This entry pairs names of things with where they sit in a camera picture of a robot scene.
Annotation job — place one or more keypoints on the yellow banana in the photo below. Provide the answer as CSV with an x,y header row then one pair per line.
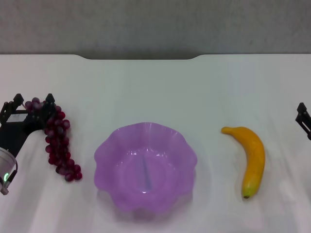
x,y
255,155

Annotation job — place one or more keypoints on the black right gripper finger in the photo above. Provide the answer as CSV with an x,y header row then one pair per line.
x,y
303,116

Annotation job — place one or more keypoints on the purple wavy plastic bowl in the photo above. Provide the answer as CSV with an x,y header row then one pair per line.
x,y
145,170

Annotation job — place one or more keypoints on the dark red grape bunch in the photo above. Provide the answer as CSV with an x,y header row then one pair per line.
x,y
58,140

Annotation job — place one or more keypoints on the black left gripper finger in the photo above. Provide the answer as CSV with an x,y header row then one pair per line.
x,y
49,106
17,102

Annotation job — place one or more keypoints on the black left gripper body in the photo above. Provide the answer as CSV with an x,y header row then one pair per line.
x,y
14,131

